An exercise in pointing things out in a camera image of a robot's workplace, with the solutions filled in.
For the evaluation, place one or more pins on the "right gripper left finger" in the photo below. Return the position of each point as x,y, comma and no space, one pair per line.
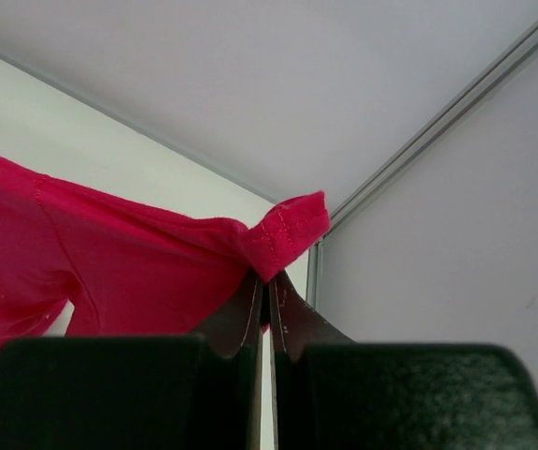
196,391

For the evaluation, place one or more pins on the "red t shirt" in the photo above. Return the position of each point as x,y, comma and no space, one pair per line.
128,268

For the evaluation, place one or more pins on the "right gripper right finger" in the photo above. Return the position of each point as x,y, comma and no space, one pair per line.
335,393

